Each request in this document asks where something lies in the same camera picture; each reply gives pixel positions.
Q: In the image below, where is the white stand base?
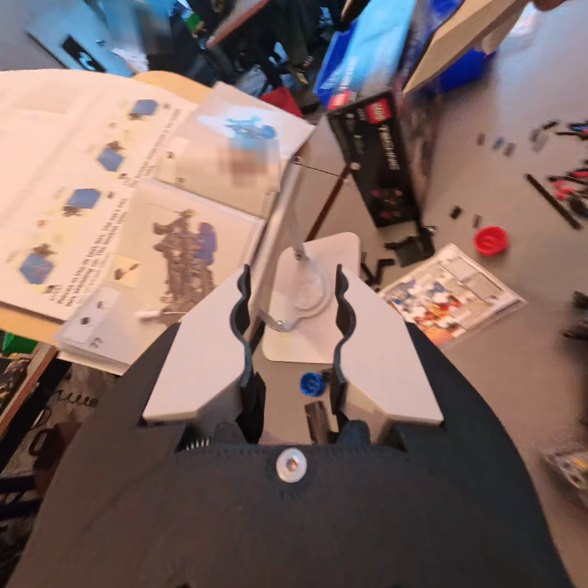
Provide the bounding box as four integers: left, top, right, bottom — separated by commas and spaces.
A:
262, 232, 361, 364

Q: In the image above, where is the red toy wheel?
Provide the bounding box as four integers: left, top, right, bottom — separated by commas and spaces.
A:
473, 226, 510, 256

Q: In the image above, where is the pile of small toy pieces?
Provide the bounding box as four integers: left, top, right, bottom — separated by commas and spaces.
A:
528, 119, 588, 221

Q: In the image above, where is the toy instruction booklet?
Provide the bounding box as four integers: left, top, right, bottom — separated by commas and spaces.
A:
55, 82, 318, 375

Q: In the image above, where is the white instruction poster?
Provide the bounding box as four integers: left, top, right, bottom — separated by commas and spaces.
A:
0, 69, 198, 322

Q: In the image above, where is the blue storage crate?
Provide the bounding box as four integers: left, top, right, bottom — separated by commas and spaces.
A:
439, 46, 497, 92

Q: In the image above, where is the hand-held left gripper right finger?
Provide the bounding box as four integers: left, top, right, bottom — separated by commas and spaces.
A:
329, 264, 445, 436

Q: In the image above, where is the black toy set box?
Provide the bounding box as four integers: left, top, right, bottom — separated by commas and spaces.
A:
315, 0, 437, 229

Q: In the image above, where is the metal wire arm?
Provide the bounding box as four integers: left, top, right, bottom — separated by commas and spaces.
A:
288, 155, 309, 263

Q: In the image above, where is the black toy frame piece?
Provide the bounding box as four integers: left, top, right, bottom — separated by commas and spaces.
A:
385, 226, 436, 268
360, 257, 396, 285

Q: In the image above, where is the long black axle rod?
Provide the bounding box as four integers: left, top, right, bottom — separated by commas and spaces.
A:
525, 174, 583, 230

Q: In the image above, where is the colourful sticker sheet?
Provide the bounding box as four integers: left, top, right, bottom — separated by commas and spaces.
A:
379, 243, 526, 347

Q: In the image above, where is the red cloth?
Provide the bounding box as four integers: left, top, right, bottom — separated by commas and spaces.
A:
262, 87, 304, 118

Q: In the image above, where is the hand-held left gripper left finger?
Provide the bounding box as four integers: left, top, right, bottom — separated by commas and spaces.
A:
141, 264, 267, 445

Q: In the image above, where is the grey desk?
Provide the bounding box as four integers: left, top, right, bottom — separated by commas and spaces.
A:
250, 0, 588, 588

